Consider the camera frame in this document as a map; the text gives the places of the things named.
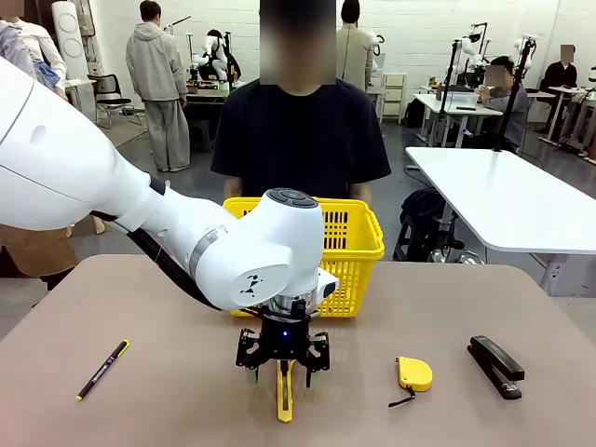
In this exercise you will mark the yellow tape measure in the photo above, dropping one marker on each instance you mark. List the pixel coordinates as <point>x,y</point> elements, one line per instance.
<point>415,372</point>

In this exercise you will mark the black office chair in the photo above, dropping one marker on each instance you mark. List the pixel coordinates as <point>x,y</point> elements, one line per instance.
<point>109,88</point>

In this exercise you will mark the person in grey hoodie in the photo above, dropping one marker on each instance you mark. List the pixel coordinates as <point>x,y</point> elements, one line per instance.
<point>156,70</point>

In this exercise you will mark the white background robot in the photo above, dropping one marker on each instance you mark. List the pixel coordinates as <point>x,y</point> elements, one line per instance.
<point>214,51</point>

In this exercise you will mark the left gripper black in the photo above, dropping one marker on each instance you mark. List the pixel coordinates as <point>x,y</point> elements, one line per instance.
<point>285,342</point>

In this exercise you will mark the large white table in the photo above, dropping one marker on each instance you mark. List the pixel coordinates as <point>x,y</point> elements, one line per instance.
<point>503,195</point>

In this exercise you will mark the dark step stool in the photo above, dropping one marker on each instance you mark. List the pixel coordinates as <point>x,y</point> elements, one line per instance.
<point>410,239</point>

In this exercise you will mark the person in navy T-shirt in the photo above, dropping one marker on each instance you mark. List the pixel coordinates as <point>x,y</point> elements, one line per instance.
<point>298,139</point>

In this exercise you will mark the white drawer cabinet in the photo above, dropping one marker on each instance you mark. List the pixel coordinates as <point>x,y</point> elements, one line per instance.
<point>395,98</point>

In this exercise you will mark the yellow plastic shopping basket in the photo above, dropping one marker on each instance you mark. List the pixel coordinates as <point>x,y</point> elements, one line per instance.
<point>358,255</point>

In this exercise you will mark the person in beige jacket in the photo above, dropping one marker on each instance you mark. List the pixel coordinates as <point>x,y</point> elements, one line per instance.
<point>356,56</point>

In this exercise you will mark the black fineliner pen yellow tip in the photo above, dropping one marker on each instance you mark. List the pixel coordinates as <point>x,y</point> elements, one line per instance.
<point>103,370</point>

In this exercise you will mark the seated person in grey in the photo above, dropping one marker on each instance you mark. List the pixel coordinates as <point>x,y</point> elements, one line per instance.
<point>510,112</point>

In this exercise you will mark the black backpack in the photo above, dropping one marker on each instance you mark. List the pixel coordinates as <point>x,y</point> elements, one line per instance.
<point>421,205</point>

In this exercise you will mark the yellow utility knife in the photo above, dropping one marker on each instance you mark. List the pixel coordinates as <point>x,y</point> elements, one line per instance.
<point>284,405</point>

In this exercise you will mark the white background desk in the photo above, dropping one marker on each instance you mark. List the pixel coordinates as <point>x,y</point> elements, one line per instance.
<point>447,106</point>

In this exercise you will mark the white tower air conditioner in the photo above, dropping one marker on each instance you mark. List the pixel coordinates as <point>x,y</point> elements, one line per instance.
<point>70,42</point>

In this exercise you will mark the person's left forearm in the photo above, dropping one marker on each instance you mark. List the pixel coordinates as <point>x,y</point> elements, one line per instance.
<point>361,192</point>

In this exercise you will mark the seated person in black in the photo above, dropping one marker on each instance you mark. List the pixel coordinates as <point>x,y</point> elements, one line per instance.
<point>561,74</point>

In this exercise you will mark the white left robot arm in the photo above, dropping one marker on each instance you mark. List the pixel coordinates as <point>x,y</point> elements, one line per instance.
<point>70,163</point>

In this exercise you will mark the person's right forearm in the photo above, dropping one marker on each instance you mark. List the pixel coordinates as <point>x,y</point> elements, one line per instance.
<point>233,190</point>

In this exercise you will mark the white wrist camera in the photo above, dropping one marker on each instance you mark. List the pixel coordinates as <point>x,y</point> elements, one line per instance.
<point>328,288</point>

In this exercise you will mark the black stapler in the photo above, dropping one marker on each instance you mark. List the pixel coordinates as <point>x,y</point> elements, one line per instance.
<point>496,365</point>

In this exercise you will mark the black camera pole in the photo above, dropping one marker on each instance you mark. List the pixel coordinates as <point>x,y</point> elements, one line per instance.
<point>448,93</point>
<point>510,102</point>

